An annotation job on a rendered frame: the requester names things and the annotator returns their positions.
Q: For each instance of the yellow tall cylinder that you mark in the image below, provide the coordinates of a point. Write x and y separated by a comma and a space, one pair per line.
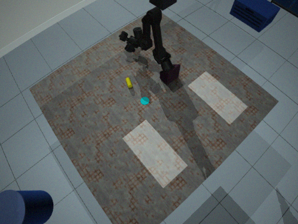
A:
128, 81

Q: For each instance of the cyan circle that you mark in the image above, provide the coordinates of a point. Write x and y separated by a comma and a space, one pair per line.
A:
144, 100

